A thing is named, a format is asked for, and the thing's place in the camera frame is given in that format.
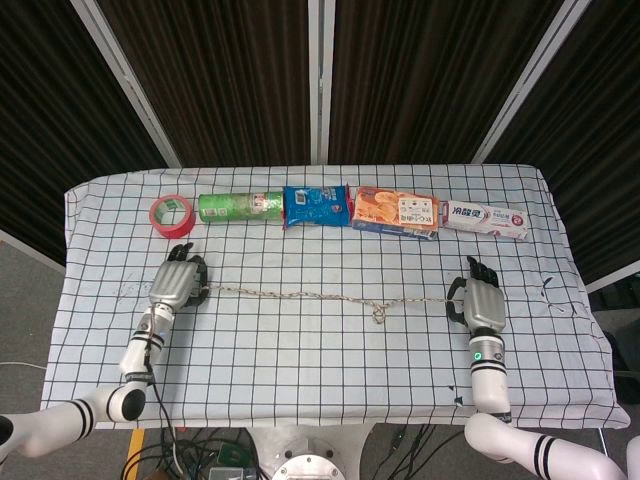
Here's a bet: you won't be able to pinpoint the dark floor object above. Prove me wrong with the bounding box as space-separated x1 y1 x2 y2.
599 299 640 401

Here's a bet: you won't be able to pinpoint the tangled black floor cables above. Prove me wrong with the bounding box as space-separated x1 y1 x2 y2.
119 427 271 480

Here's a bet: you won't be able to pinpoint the white black grid tablecloth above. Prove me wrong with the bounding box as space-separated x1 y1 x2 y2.
40 163 632 431

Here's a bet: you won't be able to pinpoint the yellow floor tape strip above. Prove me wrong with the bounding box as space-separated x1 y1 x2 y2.
127 428 146 471

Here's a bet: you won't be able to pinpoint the white slanted partition post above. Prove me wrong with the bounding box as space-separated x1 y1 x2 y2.
69 0 182 169
472 0 591 165

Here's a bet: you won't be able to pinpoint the grey electronic box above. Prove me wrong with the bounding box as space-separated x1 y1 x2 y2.
207 467 256 480

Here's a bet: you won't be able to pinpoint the black floor cables with plug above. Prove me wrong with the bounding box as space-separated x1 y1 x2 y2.
384 424 439 480

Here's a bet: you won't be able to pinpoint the white low partition rail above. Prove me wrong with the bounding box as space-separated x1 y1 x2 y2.
0 228 69 274
584 272 640 294

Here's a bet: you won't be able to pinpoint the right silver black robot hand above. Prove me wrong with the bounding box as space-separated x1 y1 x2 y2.
445 255 507 332

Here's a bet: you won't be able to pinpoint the white upright partition post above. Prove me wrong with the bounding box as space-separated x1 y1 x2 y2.
307 0 336 166

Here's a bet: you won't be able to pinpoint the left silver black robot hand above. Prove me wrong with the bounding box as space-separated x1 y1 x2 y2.
148 241 211 309

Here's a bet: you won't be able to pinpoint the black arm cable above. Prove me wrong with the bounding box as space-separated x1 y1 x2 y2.
143 339 177 437

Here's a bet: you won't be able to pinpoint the silver robot base flange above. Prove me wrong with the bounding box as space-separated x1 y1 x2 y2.
244 424 381 480

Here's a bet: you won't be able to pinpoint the orange cracker box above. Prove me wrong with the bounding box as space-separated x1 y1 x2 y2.
351 185 442 242

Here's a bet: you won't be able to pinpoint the blue cookie packet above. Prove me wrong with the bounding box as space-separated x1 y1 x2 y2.
280 184 353 231

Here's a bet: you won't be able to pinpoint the dark brown partition panel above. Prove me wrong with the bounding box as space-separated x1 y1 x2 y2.
97 0 311 169
327 0 566 166
0 0 169 261
484 0 640 286

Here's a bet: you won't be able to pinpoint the thin braided beige rope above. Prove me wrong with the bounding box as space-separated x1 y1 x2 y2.
207 283 469 326

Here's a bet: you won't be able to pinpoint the green circuit board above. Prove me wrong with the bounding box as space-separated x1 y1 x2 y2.
219 442 251 466

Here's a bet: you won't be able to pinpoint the red tape roll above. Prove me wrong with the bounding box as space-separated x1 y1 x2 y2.
148 194 197 240

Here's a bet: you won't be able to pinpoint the green chips can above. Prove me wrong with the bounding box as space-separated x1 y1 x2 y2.
197 191 285 225

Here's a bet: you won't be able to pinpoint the white toothpaste box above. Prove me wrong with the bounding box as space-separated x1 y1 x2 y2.
438 200 530 242

